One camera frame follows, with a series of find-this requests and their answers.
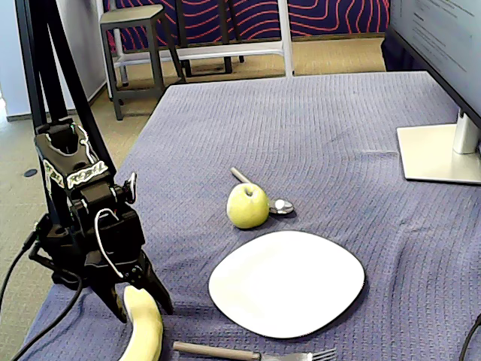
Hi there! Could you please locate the blue woven tablecloth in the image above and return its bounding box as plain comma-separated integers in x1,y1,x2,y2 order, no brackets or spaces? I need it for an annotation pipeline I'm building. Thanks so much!
17,71,481,361

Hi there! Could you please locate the black chair frame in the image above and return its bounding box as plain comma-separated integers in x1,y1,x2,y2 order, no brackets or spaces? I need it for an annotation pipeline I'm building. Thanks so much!
174,0,245,78

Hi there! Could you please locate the white table frame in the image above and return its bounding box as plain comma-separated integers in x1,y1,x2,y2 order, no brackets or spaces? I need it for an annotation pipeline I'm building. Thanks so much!
95,0,296,78

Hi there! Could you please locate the thick black power cable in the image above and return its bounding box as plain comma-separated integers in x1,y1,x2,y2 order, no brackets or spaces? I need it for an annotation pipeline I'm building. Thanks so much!
9,272,84,361

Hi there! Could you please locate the white rounded square plate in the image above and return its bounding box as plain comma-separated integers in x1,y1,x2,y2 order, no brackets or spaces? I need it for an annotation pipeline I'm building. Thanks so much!
207,229,366,339

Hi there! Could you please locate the yellow banana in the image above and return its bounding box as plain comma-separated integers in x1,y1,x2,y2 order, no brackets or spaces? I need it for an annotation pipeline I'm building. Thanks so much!
119,285,165,361

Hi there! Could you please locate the grey stool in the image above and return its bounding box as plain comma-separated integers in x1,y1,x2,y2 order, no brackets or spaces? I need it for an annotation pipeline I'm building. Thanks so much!
99,3,187,121

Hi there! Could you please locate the green apple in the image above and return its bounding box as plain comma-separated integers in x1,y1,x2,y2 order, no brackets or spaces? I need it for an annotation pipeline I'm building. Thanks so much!
225,182,271,230

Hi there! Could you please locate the thin black USB cable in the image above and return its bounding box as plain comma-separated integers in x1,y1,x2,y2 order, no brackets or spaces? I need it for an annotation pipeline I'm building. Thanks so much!
0,229,42,302

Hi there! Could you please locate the grey metal fork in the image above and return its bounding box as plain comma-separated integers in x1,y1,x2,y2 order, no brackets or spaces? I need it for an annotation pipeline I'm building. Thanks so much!
172,341,337,361

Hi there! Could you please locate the grey metal spoon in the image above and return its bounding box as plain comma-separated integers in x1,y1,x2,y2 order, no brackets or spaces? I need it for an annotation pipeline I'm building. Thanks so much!
230,166,295,216

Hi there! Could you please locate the silver monitor stand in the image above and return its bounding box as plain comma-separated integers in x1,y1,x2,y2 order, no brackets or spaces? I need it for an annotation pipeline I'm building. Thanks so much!
396,108,481,185

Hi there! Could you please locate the computer monitor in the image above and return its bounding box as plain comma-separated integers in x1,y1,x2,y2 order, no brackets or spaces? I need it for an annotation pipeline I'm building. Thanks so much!
381,0,481,129

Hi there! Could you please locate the black camera stand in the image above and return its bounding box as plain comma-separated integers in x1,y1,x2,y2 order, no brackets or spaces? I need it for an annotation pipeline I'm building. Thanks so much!
14,0,117,226

